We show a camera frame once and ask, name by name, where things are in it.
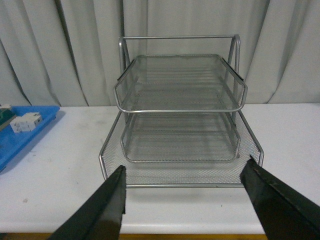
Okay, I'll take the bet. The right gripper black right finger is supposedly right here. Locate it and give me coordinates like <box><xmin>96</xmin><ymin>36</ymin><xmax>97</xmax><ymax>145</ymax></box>
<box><xmin>240</xmin><ymin>159</ymin><xmax>320</xmax><ymax>240</ymax></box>

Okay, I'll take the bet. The silver mesh tray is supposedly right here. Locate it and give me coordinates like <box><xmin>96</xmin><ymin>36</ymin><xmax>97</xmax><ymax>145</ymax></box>
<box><xmin>113</xmin><ymin>54</ymin><xmax>248</xmax><ymax>113</ymax></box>
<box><xmin>99</xmin><ymin>111</ymin><xmax>264</xmax><ymax>188</ymax></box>
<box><xmin>120</xmin><ymin>114</ymin><xmax>241</xmax><ymax>163</ymax></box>

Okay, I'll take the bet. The blue plastic tray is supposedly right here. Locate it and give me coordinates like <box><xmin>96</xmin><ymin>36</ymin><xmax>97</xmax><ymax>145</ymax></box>
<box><xmin>0</xmin><ymin>105</ymin><xmax>60</xmax><ymax>171</ymax></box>

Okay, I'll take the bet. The green terminal block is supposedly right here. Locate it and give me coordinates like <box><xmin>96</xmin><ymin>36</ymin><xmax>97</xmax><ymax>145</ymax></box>
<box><xmin>0</xmin><ymin>104</ymin><xmax>17</xmax><ymax>131</ymax></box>

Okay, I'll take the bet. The silver metal rack frame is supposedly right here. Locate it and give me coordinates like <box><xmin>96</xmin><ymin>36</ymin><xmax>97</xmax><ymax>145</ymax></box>
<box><xmin>118</xmin><ymin>34</ymin><xmax>242</xmax><ymax>126</ymax></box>

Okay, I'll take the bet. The grey curtain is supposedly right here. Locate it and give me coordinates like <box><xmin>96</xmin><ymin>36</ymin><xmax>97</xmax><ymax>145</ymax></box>
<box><xmin>0</xmin><ymin>0</ymin><xmax>320</xmax><ymax>107</ymax></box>

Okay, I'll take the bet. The white circuit breaker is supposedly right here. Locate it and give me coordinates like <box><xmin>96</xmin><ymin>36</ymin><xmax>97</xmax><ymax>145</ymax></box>
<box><xmin>10</xmin><ymin>112</ymin><xmax>43</xmax><ymax>133</ymax></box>

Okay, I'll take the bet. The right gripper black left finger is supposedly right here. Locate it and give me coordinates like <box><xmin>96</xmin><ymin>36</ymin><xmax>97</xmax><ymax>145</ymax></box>
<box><xmin>48</xmin><ymin>165</ymin><xmax>127</xmax><ymax>240</ymax></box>

